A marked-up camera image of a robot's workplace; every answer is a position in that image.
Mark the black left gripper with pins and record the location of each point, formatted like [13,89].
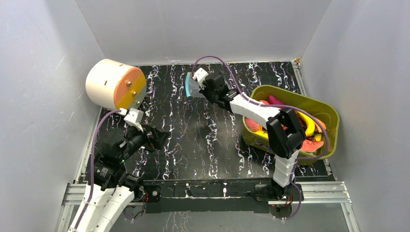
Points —
[159,137]

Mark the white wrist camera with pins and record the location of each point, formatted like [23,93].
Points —
[199,76]
[133,118]

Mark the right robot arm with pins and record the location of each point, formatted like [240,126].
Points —
[285,133]

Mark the clear zip top bag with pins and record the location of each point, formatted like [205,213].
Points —
[192,88]

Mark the aluminium frame rail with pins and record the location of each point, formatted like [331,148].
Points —
[313,192]

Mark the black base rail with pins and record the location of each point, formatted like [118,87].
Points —
[282,206]

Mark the olive green plastic bin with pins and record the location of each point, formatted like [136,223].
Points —
[322,111]

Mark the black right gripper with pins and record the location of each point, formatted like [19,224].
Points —
[205,90]

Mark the white round drawer cabinet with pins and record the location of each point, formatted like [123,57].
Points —
[114,85]

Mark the yellow toy banana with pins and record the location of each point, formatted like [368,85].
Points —
[310,124]

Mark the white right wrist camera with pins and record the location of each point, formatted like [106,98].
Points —
[199,76]

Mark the pink toy fruit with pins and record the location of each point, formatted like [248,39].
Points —
[252,125]

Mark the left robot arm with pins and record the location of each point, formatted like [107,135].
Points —
[110,188]

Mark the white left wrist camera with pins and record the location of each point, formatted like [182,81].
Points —
[133,118]

